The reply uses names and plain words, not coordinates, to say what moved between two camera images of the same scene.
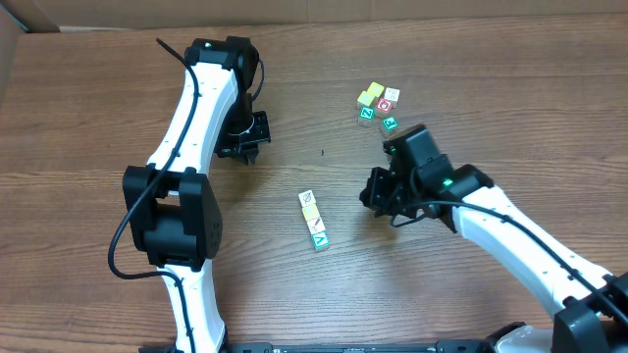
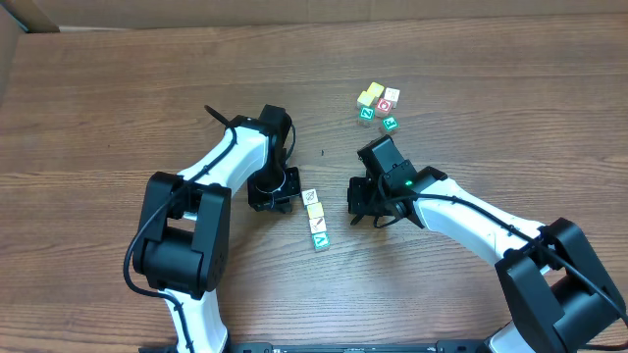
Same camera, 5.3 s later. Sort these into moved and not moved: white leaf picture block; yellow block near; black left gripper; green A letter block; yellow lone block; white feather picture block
Moved: black left gripper; yellow lone block
Not moved: green A letter block; white feather picture block; yellow block near; white leaf picture block
